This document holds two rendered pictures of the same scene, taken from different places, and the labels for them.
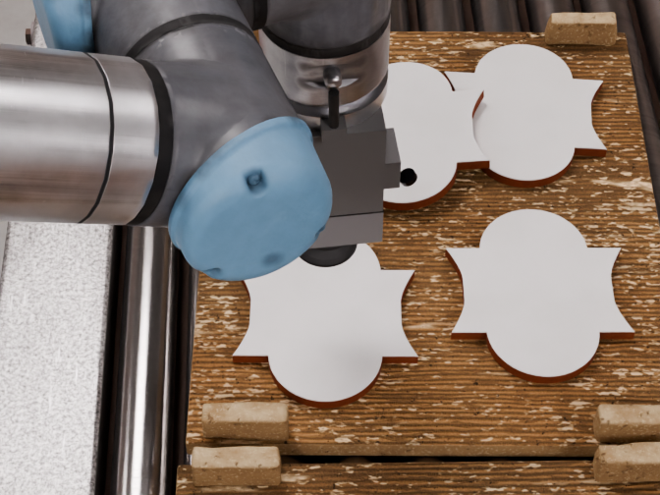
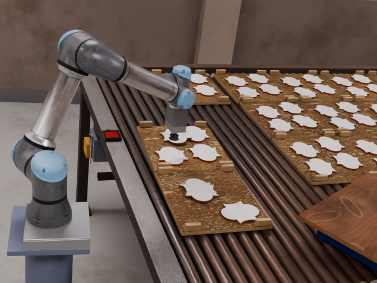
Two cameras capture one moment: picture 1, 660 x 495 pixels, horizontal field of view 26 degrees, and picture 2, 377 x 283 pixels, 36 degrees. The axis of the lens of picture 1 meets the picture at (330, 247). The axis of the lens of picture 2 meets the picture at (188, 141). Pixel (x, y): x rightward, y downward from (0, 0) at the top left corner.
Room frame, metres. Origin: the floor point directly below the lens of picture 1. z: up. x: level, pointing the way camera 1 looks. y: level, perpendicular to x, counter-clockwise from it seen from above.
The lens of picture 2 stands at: (-1.49, 0.66, 2.13)
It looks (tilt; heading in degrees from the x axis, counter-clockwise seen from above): 27 degrees down; 341
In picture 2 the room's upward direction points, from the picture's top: 8 degrees clockwise
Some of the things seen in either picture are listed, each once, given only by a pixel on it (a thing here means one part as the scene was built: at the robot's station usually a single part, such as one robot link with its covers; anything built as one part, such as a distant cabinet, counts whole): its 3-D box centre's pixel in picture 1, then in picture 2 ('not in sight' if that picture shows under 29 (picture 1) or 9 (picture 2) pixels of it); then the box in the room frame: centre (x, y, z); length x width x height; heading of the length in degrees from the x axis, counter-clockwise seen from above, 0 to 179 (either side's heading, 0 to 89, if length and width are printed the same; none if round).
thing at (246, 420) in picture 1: (245, 420); (164, 165); (0.51, 0.06, 0.95); 0.06 x 0.02 x 0.03; 90
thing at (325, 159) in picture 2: not in sight; (325, 155); (0.57, -0.72, 0.94); 0.41 x 0.35 x 0.04; 2
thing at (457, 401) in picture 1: (430, 220); (183, 147); (0.70, -0.08, 0.93); 0.41 x 0.35 x 0.02; 0
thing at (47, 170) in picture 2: not in sight; (48, 174); (0.25, 0.54, 1.08); 0.13 x 0.12 x 0.14; 22
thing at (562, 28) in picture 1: (581, 27); (200, 123); (0.90, -0.21, 0.95); 0.06 x 0.02 x 0.03; 90
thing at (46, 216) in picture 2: not in sight; (49, 204); (0.24, 0.53, 0.97); 0.15 x 0.15 x 0.10
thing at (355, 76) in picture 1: (324, 46); not in sight; (0.60, 0.00, 1.21); 0.08 x 0.08 x 0.05
